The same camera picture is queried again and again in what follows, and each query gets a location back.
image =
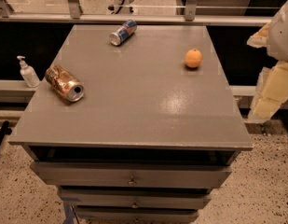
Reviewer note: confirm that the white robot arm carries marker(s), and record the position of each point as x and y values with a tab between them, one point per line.
277	36

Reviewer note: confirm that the grey drawer cabinet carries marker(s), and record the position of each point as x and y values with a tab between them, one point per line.
142	104

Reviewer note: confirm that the orange fruit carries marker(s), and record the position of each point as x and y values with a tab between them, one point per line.
193	58

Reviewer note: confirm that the blue silver energy drink can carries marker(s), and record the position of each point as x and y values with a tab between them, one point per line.
126	30

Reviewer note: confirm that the copper brown drink can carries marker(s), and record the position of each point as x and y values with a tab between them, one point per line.
64	83

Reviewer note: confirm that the top grey drawer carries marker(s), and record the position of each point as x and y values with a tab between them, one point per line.
131	175

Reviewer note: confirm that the grey drawer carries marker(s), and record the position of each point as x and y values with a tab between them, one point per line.
137	215
131	175
135	198

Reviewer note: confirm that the middle grey drawer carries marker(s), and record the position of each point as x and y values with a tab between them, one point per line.
135	198

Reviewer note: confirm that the clear pump sanitizer bottle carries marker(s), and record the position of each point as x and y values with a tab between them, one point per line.
28	73

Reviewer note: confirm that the bottom grey drawer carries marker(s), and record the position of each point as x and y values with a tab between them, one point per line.
137	215

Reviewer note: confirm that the black pole on floor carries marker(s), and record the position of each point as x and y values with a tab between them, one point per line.
4	130

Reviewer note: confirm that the metal glass railing frame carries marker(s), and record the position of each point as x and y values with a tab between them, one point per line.
189	12

